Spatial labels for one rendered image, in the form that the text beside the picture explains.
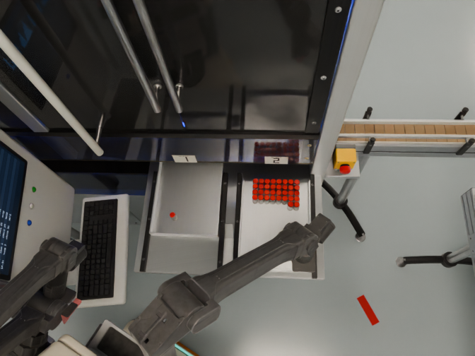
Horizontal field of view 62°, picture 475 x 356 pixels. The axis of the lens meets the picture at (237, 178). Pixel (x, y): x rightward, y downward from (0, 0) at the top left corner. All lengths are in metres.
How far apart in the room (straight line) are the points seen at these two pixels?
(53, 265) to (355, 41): 0.88
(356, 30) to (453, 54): 2.40
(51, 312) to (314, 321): 1.52
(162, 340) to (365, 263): 1.81
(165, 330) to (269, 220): 0.84
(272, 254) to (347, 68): 0.48
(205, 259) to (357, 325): 1.15
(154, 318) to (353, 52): 0.71
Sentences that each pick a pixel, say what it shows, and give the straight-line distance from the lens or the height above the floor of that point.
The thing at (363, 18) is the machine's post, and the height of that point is 1.70.
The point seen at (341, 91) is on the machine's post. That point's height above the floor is 1.45.
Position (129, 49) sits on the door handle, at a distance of 0.91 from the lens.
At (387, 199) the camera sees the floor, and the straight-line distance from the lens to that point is 2.58.
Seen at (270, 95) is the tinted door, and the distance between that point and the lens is 1.11.
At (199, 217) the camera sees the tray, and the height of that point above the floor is 0.88.
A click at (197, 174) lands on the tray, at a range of 1.60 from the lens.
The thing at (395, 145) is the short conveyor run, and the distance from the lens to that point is 1.65.
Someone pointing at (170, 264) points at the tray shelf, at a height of 0.88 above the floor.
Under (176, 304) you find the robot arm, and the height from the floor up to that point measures 1.58.
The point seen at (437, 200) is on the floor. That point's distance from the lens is 2.68.
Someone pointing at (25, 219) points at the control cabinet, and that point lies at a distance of 1.48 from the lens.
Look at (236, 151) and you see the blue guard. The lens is 1.40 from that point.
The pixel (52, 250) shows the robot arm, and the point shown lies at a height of 1.38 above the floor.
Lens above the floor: 2.33
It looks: 67 degrees down
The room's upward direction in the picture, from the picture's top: 10 degrees counter-clockwise
